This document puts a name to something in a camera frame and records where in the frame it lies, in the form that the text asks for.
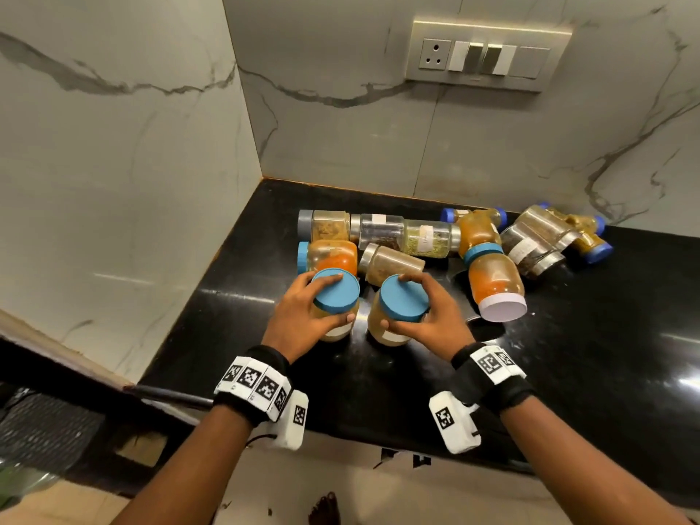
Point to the person's right hand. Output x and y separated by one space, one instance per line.
443 325

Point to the person's left hand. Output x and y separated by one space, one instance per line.
290 322

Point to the person's left thumb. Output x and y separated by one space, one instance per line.
336 319

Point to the person's right thumb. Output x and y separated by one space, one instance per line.
398 326

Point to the blue lid jar tan spice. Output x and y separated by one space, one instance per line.
403 300

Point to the blue lid jar yellow spice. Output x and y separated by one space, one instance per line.
336 292

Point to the person's left forearm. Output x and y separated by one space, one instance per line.
186 470

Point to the person's right forearm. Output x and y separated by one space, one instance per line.
579 464

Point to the steel lid jar brown powder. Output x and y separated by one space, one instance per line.
394 265

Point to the blue lid jar orange powder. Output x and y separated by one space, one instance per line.
477 229
333 256

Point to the steel lid jar green herbs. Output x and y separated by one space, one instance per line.
429 238

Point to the grey lid jar brown spice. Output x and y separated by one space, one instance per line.
328 225

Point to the steel lid jar dark spice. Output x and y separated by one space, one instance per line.
380 231

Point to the black left wristband with markers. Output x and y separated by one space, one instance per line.
254 385

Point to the black wristband with markers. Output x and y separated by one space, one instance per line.
492 377
254 385

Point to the large blue lid orange jar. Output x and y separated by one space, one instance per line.
495 284

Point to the black right wristband with markers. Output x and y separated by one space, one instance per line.
492 377

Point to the small blue lid jar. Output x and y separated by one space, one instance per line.
448 214

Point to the steel lid jar white label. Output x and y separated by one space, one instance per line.
533 248

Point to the steel lid jar brown spice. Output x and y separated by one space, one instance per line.
549 224

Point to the black rod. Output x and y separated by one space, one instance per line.
169 396

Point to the person's foot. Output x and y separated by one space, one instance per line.
325 511

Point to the blue lid jar golden spice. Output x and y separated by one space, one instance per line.
593 247
585 221

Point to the black mesh mat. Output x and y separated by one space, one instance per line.
49 431

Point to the green object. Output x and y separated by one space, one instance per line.
24 483

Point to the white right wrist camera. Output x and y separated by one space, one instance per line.
454 423

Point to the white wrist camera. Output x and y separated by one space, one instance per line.
292 423
454 423

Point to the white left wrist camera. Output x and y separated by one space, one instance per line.
292 423

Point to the wall switch and socket panel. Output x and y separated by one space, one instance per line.
486 57

